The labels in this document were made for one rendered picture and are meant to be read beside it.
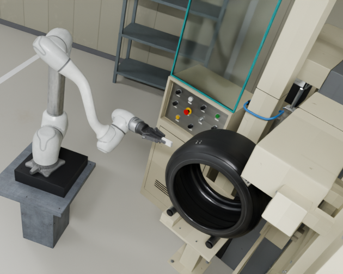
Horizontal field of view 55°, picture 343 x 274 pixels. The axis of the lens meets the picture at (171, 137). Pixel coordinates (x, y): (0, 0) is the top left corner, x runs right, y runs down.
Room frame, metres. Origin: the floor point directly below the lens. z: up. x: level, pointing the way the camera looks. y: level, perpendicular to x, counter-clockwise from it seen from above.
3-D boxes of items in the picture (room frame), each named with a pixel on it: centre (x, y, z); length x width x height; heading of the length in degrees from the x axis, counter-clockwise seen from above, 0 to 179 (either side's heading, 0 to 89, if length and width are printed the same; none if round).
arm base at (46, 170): (1.45, 0.75, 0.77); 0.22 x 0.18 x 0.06; 166
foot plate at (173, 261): (1.55, -0.43, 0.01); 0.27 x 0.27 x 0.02; 61
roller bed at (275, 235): (1.32, -0.76, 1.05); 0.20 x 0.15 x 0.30; 151
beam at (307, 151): (1.06, -0.52, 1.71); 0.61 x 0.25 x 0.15; 151
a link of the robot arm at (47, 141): (1.48, 0.74, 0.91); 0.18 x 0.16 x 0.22; 11
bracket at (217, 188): (1.47, -0.41, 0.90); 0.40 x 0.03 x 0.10; 61
